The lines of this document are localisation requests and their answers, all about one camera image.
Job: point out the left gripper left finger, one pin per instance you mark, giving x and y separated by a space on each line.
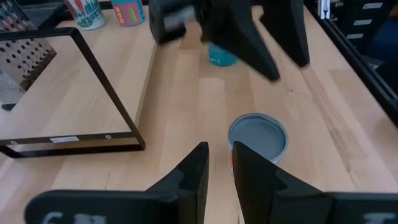
124 207

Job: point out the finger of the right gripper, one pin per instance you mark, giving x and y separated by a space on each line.
286 28
233 28

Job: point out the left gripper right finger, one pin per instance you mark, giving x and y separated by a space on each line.
295 205

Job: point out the short teal tuna can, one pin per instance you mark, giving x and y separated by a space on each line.
219 59

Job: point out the teal and pink corn can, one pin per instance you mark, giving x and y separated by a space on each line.
129 12

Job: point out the black drawer cabinet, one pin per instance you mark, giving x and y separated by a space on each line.
363 21

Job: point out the white mixed vegetables can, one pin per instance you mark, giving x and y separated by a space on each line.
85 14

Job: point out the metal box grater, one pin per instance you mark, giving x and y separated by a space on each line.
21 59

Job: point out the black table rig frame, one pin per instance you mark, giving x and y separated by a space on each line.
357 65

